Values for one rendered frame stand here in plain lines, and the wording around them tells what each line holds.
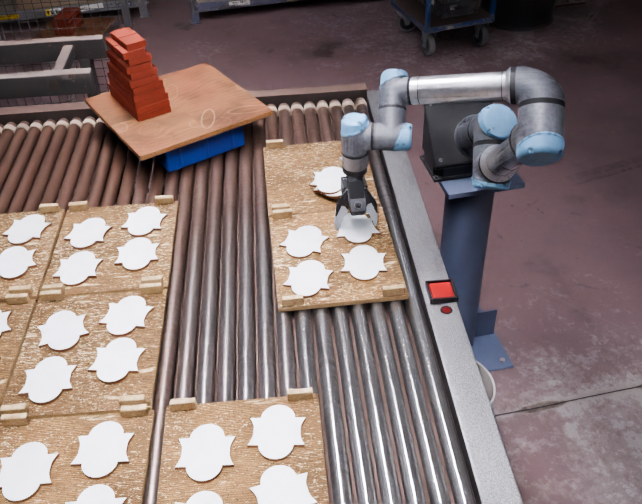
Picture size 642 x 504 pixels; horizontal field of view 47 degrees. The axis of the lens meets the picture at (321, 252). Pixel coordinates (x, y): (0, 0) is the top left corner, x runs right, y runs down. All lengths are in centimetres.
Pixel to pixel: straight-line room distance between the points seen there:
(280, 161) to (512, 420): 131
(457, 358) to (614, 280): 186
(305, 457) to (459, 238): 129
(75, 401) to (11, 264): 59
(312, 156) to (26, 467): 137
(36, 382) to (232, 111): 120
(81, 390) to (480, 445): 93
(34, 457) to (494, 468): 99
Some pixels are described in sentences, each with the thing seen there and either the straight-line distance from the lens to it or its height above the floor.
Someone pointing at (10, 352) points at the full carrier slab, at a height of 94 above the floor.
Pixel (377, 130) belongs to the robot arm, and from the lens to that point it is 200.
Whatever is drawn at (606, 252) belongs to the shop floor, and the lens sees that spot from 377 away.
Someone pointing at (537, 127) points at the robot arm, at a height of 134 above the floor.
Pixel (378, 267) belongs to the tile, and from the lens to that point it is 204.
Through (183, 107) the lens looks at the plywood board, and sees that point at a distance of 269.
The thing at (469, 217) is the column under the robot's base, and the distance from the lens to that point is 262.
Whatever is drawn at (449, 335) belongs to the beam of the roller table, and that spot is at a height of 92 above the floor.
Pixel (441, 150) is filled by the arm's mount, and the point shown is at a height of 97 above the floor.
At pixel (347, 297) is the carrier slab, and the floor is 94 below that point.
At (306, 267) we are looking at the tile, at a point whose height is 94.
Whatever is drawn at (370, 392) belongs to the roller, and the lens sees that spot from 175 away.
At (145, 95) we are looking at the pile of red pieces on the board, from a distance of 261.
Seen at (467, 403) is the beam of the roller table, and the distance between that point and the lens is 176.
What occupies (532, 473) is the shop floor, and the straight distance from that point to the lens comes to 280.
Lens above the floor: 226
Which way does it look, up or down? 39 degrees down
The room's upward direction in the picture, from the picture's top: 3 degrees counter-clockwise
